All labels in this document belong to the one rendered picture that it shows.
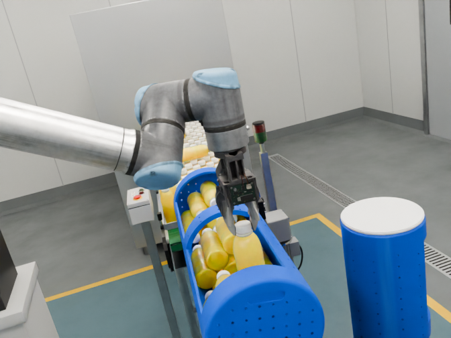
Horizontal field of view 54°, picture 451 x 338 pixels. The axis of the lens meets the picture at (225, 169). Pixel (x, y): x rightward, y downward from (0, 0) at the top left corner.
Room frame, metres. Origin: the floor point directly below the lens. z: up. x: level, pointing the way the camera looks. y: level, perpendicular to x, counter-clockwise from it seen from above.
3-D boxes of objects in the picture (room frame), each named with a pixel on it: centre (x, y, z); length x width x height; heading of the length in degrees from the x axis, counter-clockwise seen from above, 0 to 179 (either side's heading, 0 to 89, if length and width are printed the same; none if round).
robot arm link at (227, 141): (0.92, -0.02, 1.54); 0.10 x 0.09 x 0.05; 98
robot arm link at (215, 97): (0.92, -0.01, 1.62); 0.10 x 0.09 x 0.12; 76
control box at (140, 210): (1.90, 0.42, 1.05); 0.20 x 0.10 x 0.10; 7
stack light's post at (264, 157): (2.16, -0.21, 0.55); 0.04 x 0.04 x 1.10; 7
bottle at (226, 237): (1.26, 0.03, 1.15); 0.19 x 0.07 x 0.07; 7
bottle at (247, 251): (0.94, -0.01, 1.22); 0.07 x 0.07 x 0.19
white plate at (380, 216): (1.39, -0.50, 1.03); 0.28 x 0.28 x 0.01
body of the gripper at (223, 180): (0.91, -0.02, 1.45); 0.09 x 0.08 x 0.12; 8
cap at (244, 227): (0.94, -0.01, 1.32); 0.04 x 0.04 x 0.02
